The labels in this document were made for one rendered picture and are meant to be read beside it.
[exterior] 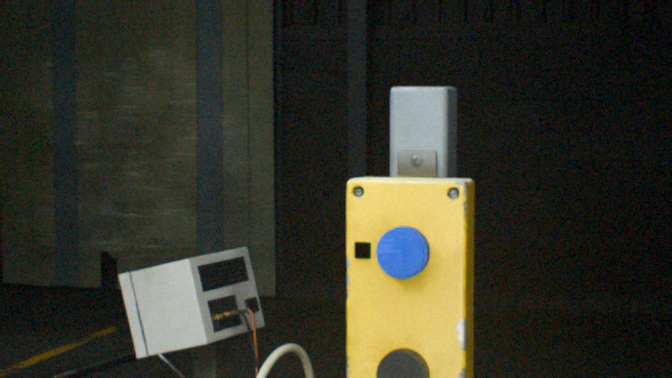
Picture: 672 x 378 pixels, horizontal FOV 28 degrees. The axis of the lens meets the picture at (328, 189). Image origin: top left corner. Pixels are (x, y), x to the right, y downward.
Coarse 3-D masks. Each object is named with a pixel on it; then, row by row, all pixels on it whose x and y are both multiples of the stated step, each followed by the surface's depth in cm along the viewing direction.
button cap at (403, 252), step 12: (396, 228) 129; (408, 228) 129; (384, 240) 129; (396, 240) 129; (408, 240) 128; (420, 240) 128; (384, 252) 129; (396, 252) 129; (408, 252) 128; (420, 252) 128; (384, 264) 129; (396, 264) 129; (408, 264) 129; (420, 264) 128; (396, 276) 129; (408, 276) 129
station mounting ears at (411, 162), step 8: (400, 152) 135; (408, 152) 135; (416, 152) 135; (424, 152) 135; (432, 152) 134; (400, 160) 135; (408, 160) 135; (416, 160) 135; (424, 160) 135; (432, 160) 135; (400, 168) 135; (408, 168) 135; (416, 168) 135; (424, 168) 135; (432, 168) 135; (400, 176) 136; (408, 176) 135; (416, 176) 135; (424, 176) 135; (432, 176) 135
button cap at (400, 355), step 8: (392, 352) 130; (400, 352) 130; (408, 352) 130; (416, 352) 131; (384, 360) 130; (392, 360) 130; (400, 360) 129; (408, 360) 129; (416, 360) 129; (424, 360) 130; (384, 368) 130; (392, 368) 130; (400, 368) 129; (408, 368) 129; (416, 368) 129; (424, 368) 129; (376, 376) 130; (384, 376) 130; (392, 376) 130; (400, 376) 130; (408, 376) 129; (416, 376) 129; (424, 376) 129
